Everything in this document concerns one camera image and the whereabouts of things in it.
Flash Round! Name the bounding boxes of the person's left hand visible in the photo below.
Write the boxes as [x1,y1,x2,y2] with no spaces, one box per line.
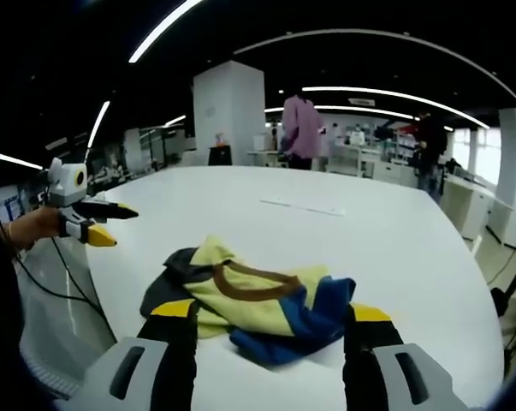
[8,205,62,252]

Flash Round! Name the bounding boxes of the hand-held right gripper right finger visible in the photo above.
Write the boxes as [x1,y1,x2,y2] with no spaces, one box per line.
[343,302,472,411]

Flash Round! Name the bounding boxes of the black cable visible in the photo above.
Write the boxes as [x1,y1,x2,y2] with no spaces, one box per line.
[9,237,117,343]

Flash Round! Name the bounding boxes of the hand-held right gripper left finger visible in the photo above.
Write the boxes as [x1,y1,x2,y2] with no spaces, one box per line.
[62,299,199,411]

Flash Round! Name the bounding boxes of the white workbench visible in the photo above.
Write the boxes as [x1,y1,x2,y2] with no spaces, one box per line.
[325,143,417,186]

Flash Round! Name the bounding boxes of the white square pillar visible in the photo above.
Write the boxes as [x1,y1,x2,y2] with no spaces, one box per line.
[192,60,266,167]

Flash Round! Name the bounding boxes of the white knitted sleeve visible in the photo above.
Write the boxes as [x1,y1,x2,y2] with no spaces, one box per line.
[13,235,118,397]

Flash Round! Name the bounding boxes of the white cabinet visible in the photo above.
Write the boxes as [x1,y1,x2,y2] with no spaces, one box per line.
[440,177,496,241]

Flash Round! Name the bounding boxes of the yellow blue grey garment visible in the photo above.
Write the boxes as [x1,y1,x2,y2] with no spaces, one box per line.
[139,234,357,366]

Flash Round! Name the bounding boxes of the black tripod stand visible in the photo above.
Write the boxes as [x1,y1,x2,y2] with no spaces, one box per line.
[490,234,516,318]

